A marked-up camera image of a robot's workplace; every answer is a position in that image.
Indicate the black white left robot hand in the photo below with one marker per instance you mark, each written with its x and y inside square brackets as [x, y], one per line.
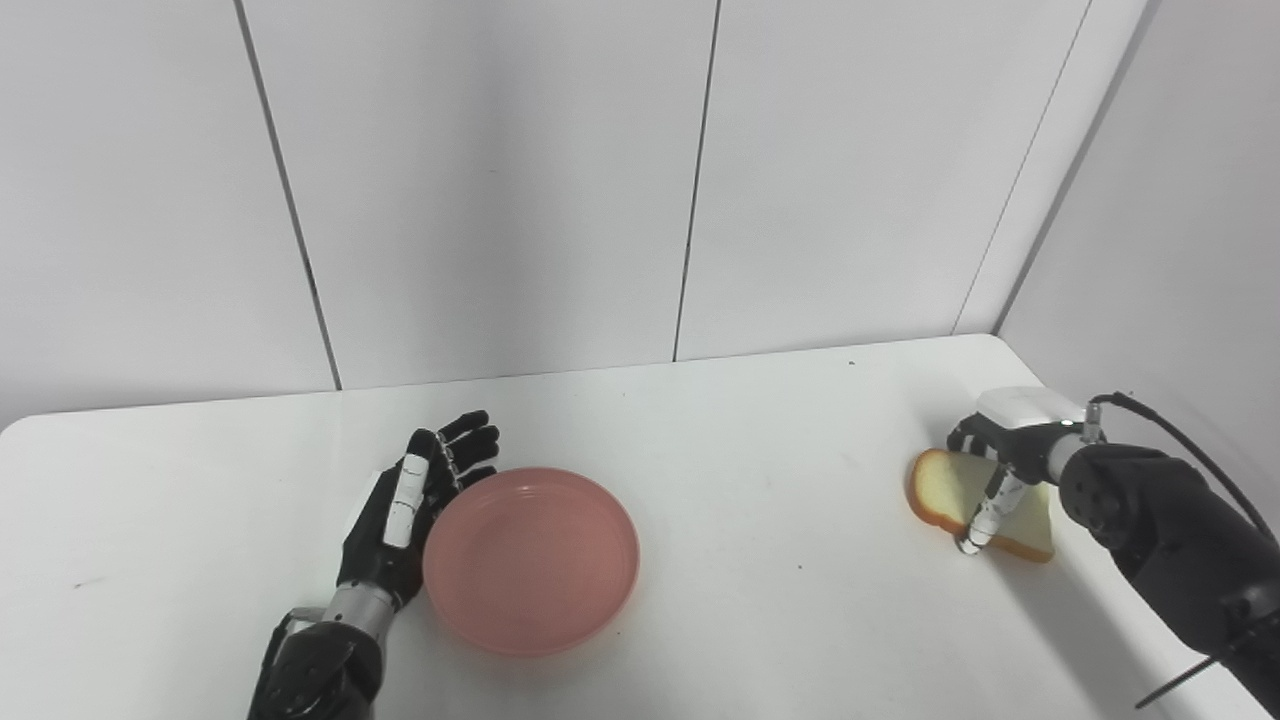
[385, 540]

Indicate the slice of white bread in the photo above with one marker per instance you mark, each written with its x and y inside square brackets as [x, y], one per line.
[945, 490]

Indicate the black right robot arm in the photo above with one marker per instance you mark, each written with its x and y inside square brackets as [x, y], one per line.
[1170, 530]

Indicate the pink round plate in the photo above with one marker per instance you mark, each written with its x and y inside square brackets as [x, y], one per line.
[532, 560]

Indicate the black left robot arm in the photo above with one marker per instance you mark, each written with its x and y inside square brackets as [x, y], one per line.
[318, 665]

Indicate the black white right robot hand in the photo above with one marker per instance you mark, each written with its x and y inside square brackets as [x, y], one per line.
[1015, 440]

